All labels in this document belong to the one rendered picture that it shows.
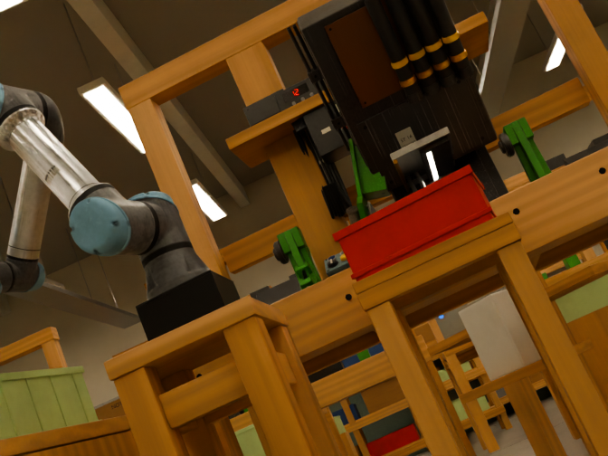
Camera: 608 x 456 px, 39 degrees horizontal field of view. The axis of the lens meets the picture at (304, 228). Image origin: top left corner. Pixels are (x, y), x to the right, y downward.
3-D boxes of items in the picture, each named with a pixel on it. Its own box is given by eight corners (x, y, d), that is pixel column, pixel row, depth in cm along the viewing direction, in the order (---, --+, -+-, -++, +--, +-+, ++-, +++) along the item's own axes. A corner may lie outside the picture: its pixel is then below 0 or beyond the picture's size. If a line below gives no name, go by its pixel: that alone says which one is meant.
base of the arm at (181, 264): (208, 273, 176) (190, 231, 179) (142, 303, 176) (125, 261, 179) (222, 285, 191) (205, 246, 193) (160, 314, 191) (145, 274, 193)
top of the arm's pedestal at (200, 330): (255, 313, 163) (247, 294, 164) (109, 381, 166) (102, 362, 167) (289, 326, 194) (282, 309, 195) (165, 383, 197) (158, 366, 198)
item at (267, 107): (290, 106, 275) (282, 87, 277) (250, 126, 277) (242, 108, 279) (296, 112, 282) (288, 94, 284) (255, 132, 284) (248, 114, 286)
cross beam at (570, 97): (591, 100, 271) (577, 76, 273) (230, 272, 287) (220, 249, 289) (589, 105, 276) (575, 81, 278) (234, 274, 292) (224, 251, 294)
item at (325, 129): (369, 132, 264) (349, 91, 268) (319, 156, 266) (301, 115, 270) (375, 143, 276) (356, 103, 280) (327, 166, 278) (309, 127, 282)
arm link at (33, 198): (52, 94, 211) (18, 285, 216) (17, 87, 202) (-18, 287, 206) (85, 101, 206) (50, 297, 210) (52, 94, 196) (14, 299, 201)
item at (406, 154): (451, 137, 213) (447, 126, 214) (394, 165, 215) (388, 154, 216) (458, 173, 251) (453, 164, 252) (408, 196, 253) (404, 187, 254)
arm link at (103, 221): (169, 223, 178) (27, 80, 200) (120, 221, 165) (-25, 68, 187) (141, 267, 182) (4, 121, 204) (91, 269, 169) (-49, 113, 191)
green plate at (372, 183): (389, 206, 231) (377, 133, 236) (359, 211, 233) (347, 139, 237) (394, 213, 243) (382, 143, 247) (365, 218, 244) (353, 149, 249)
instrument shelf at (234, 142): (489, 21, 261) (482, 10, 262) (229, 149, 272) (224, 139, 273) (489, 51, 285) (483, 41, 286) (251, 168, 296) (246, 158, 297)
